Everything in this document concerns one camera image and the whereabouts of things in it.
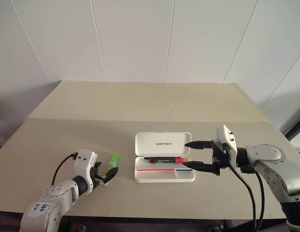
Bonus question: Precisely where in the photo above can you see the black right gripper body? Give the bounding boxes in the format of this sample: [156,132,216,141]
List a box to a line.
[211,140,230,176]

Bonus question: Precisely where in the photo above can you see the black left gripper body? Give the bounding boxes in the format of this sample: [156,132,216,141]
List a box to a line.
[91,166,106,188]

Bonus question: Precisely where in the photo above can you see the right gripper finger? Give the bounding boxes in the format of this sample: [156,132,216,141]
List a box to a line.
[183,161,217,174]
[184,140,214,150]

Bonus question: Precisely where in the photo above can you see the green marker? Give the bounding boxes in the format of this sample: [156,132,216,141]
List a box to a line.
[103,153,121,187]

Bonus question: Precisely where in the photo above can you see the red and black marker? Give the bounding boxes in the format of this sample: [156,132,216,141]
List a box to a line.
[143,157,186,164]

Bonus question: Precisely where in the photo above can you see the white pencil case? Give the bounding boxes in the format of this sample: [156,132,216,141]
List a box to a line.
[134,131,197,184]

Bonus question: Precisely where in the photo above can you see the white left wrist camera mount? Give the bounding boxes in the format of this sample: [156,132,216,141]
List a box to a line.
[74,149,98,181]

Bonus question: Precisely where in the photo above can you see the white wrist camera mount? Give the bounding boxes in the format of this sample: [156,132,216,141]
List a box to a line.
[74,149,98,181]
[213,125,238,168]

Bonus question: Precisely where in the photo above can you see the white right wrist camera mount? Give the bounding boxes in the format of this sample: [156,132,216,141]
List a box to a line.
[213,125,238,168]

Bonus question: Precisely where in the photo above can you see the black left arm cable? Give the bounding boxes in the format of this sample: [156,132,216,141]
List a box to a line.
[51,152,77,186]

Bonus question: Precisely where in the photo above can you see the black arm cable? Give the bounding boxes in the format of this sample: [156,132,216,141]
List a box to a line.
[240,165,266,232]
[51,152,77,186]
[227,164,257,232]

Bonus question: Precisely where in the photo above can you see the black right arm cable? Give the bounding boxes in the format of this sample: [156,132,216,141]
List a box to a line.
[240,165,266,232]
[227,164,257,232]

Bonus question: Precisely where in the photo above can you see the dark door frame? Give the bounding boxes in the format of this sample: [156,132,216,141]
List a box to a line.
[284,115,300,155]

